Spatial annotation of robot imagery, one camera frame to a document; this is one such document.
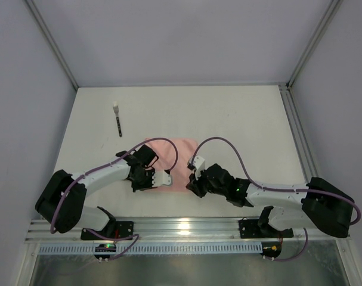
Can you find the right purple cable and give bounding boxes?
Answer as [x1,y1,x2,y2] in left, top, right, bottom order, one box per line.
[188,136,362,263]

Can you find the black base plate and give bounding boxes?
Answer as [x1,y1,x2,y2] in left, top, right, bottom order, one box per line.
[238,218,294,239]
[81,221,134,241]

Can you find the pink cloth napkin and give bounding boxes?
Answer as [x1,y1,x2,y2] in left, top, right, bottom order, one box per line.
[146,138,198,192]

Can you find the small controller board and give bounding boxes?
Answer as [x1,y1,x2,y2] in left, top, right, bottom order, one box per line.
[261,241,282,260]
[94,243,116,263]

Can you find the front aluminium rail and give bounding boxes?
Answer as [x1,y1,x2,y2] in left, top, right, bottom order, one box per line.
[24,216,351,244]

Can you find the right side aluminium rail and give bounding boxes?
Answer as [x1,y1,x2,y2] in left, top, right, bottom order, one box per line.
[279,84,320,182]

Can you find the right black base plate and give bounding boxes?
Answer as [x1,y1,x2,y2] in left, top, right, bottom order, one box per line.
[238,218,294,239]

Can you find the corner aluminium post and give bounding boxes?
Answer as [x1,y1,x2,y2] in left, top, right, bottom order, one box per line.
[286,0,343,89]
[23,0,79,91]

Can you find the left corner aluminium post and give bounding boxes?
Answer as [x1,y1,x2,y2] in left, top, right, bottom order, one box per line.
[23,0,79,91]

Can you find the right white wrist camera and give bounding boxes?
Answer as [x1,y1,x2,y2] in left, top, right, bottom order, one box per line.
[187,156,206,179]

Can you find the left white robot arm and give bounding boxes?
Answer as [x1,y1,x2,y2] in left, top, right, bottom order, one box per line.
[35,145,159,240]

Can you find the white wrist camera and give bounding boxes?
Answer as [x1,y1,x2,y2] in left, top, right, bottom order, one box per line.
[152,170,173,188]
[187,156,206,179]

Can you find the aluminium rail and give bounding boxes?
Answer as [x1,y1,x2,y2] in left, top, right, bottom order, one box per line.
[279,84,320,182]
[24,216,351,244]

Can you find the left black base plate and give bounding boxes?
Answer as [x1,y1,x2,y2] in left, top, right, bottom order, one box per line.
[81,221,134,241]

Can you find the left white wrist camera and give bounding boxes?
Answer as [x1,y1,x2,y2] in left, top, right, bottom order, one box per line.
[152,170,173,188]

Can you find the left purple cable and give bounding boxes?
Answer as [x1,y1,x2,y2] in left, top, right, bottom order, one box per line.
[49,136,179,260]

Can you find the right corner aluminium post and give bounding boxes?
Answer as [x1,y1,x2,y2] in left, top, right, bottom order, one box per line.
[286,0,343,89]

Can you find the purple cable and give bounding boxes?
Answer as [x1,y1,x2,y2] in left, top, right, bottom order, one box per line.
[49,136,179,260]
[188,136,362,263]

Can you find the slotted cable duct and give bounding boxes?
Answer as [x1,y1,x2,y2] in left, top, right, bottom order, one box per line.
[38,241,262,255]

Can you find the right small controller board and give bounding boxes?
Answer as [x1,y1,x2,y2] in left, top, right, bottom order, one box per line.
[261,241,282,260]

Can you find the left small controller board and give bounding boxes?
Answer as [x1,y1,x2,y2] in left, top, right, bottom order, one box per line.
[94,243,116,263]

